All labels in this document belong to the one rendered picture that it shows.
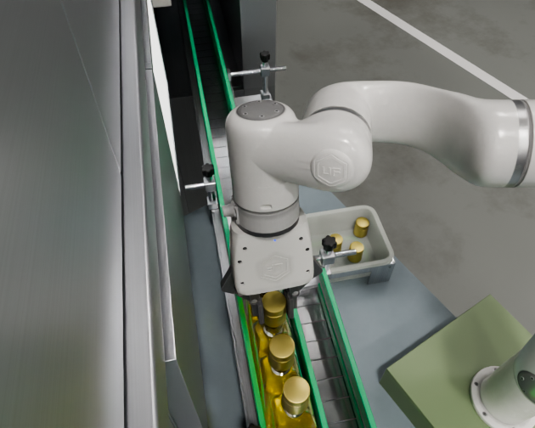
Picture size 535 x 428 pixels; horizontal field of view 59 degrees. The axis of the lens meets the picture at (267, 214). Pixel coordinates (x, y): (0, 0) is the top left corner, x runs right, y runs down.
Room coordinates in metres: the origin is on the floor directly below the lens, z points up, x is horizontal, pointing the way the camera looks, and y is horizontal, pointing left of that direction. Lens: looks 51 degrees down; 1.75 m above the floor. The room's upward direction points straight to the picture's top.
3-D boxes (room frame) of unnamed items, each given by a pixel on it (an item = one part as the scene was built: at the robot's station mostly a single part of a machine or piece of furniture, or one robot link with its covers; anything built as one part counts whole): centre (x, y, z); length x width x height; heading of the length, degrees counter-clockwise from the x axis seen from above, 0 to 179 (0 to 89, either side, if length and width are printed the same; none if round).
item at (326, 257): (0.52, -0.10, 0.95); 0.17 x 0.03 x 0.12; 101
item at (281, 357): (0.25, -0.02, 1.14); 0.04 x 0.04 x 0.04
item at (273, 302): (0.31, -0.01, 1.15); 0.04 x 0.04 x 0.04
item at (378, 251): (0.66, -0.17, 0.80); 0.22 x 0.17 x 0.09; 101
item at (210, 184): (0.72, 0.15, 0.94); 0.07 x 0.04 x 0.13; 101
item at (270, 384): (0.25, -0.02, 0.99); 0.06 x 0.06 x 0.21; 10
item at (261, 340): (0.31, -0.01, 0.99); 0.06 x 0.06 x 0.21; 12
